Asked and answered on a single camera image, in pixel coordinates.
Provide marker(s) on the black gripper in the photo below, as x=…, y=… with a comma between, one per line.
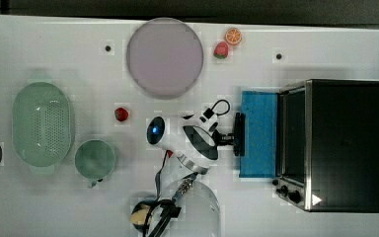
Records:
x=220, y=140

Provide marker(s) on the oven door with black handle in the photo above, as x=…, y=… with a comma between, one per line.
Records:
x=256, y=146

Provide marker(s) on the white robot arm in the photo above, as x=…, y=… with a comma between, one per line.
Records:
x=184, y=205

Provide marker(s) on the black toaster oven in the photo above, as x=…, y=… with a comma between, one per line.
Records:
x=327, y=155

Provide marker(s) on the red ketchup bottle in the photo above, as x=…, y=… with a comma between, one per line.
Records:
x=170, y=153

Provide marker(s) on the large red strawberry toy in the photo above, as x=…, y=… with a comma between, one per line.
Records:
x=221, y=50

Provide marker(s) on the orange slice toy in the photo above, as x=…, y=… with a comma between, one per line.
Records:
x=233, y=36

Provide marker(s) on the grey round plate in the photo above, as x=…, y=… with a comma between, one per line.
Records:
x=164, y=57

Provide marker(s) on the small red strawberry toy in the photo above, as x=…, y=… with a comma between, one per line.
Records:
x=121, y=114

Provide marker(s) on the blue-grey bowl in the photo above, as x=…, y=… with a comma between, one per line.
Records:
x=149, y=216

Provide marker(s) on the green cup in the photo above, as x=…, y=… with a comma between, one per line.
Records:
x=94, y=160

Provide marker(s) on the green oval colander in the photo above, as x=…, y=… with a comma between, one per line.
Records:
x=41, y=126

